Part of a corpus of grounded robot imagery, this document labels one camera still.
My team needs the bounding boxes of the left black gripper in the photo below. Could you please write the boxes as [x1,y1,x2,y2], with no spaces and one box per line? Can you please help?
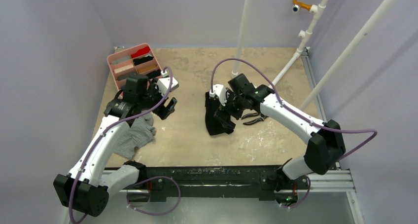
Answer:
[138,78,176,119]

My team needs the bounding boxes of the black underwear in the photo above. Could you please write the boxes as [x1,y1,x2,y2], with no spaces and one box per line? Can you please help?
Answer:
[205,92,234,136]

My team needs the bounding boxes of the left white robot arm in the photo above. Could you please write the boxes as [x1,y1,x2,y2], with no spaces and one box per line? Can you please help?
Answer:
[53,71,178,222]

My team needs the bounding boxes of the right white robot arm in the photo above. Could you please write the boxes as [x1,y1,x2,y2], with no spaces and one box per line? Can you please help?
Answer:
[206,74,346,188]

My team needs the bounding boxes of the grey striped underwear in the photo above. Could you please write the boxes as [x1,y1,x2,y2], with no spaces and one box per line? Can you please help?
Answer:
[113,113,156,159]

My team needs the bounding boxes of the black rolled garment lower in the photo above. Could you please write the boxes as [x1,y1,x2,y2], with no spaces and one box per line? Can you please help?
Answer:
[146,69,161,79]

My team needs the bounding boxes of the black rolled garment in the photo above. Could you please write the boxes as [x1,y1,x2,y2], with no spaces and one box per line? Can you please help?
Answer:
[133,55,154,66]
[146,69,161,79]

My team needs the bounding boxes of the dark grey rolled garment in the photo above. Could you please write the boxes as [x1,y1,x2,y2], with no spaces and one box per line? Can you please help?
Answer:
[117,72,137,81]

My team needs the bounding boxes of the pink divided organizer tray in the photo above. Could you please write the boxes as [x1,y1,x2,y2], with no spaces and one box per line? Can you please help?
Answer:
[106,43,162,90]

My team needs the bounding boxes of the black rolled garment upper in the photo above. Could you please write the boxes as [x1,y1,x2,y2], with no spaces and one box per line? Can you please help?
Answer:
[133,55,154,66]

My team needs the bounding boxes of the beige rolled garment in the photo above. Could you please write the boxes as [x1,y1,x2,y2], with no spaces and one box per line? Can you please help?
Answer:
[114,64,134,74]

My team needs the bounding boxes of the red rolled garment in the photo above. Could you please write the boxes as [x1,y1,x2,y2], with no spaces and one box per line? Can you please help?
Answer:
[131,46,150,58]

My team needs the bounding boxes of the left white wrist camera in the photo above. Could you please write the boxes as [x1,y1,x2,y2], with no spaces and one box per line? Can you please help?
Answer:
[157,71,179,95]

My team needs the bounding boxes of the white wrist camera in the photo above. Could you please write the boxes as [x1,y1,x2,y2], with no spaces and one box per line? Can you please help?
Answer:
[157,71,179,95]
[209,84,227,106]

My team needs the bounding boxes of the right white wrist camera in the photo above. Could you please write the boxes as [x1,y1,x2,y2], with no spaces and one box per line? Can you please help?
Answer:
[209,84,227,106]

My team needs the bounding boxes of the black handled pliers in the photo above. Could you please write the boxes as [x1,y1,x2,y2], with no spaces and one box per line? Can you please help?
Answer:
[241,112,268,126]

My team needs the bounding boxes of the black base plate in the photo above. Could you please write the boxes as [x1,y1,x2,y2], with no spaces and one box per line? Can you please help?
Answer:
[124,165,310,203]

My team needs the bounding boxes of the aluminium rail frame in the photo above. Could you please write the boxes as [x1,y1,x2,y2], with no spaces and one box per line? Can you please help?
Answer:
[60,47,365,224]

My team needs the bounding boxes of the orange mounted camera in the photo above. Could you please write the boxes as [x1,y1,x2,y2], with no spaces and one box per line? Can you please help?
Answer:
[292,0,312,12]

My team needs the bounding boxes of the white pvc pipe frame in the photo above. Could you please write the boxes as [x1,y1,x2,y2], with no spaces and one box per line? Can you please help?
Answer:
[236,0,398,110]

